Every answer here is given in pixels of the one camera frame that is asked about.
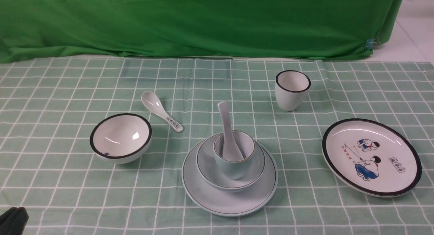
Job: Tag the pale blue plate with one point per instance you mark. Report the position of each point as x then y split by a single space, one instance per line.
224 203

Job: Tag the pale blue ceramic spoon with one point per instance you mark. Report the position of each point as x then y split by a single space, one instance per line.
228 133

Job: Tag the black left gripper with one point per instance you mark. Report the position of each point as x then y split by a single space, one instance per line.
13 221

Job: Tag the white bowl black rim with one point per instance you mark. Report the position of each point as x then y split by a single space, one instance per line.
121 138

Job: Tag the white cup black rim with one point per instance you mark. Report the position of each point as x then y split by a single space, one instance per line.
291 89

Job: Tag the white cartoon plate black rim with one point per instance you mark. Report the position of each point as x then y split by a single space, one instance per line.
371 157

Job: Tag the pale blue shallow bowl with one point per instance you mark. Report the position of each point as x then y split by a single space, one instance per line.
208 169

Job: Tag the blue clip on backdrop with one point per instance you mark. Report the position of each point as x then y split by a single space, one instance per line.
369 45

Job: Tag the pale blue cup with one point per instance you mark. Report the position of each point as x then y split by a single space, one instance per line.
235 169

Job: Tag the white spoon with characters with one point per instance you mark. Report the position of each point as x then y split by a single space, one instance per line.
154 105

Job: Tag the green backdrop cloth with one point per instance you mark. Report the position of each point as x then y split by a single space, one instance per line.
298 29

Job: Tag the green checkered tablecloth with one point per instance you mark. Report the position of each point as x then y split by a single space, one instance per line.
49 108

